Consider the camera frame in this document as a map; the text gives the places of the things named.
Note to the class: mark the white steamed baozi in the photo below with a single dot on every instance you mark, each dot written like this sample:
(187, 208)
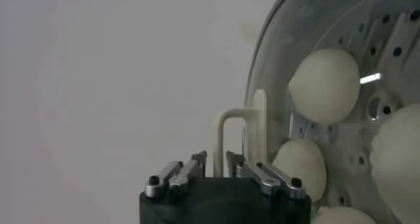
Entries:
(325, 85)
(343, 217)
(303, 166)
(398, 166)

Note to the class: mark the stainless steel steamer basket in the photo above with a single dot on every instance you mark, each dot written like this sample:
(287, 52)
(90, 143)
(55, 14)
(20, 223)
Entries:
(384, 41)

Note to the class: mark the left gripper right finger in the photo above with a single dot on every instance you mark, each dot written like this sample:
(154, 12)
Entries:
(265, 177)

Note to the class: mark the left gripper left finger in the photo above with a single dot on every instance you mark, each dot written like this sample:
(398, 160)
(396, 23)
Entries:
(182, 174)

